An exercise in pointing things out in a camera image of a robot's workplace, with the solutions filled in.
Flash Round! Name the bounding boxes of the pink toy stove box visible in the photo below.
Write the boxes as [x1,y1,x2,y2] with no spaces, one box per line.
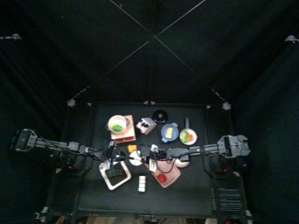
[109,115,137,144]

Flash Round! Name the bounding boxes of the blue toy bowl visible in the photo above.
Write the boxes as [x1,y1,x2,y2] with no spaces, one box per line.
[160,122,180,144]

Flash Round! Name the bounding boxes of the white text label sticker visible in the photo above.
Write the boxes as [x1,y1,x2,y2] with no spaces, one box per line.
[216,186,245,217]

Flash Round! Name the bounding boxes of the white toy frying pan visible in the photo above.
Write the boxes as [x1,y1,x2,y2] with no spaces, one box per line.
[178,116,198,146]

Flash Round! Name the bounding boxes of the white segmented block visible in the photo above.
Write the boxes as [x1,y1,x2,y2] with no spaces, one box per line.
[136,174,146,193]

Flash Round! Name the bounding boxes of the black round lid with knob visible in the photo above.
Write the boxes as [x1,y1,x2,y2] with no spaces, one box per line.
[152,109,168,124]

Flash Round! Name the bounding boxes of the red toy tomato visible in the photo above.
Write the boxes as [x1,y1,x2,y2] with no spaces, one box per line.
[156,173,169,184]

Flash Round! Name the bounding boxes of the pink plastic tray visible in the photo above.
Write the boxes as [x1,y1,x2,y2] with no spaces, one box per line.
[148,158,182,189]

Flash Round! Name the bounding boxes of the white square tray black inset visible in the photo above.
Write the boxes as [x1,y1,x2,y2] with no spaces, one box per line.
[97,159,133,191]

